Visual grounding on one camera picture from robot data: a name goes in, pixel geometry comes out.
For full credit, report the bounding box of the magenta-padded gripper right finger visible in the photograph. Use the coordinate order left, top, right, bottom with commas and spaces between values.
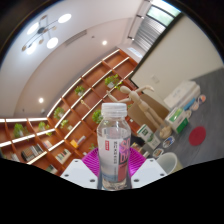
128, 147, 168, 190

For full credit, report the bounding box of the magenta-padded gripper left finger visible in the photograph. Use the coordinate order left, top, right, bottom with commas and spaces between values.
59, 147, 101, 190

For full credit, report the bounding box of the clear plastic water bottle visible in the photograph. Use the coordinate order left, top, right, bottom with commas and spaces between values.
95, 102, 132, 191

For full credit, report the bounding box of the round printed sticker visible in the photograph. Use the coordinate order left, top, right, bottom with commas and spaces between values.
162, 135, 176, 149

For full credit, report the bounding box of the wooden shelf unit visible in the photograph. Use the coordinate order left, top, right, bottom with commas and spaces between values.
0, 48, 148, 176

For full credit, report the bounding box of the small green white box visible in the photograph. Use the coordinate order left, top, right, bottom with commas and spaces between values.
165, 107, 191, 134

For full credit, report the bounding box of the flat round red coaster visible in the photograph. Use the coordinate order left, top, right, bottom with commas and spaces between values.
188, 125, 207, 147

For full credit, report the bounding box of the wooden artist mannequin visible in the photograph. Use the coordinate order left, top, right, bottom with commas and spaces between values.
106, 84, 173, 139

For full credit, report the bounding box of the tan chair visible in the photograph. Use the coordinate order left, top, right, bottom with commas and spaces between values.
128, 94, 170, 133

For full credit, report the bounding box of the stack of white packages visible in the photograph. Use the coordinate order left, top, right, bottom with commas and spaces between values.
163, 79, 201, 110

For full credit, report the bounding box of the ceiling air vent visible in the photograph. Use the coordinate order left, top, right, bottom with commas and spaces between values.
64, 29, 88, 46

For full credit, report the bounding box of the grey window curtain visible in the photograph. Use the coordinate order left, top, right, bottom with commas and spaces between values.
128, 16, 168, 54

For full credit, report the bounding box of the branching ceiling lamp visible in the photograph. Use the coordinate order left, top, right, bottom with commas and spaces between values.
21, 13, 73, 56

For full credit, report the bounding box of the window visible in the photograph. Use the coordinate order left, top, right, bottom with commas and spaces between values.
146, 0, 183, 26

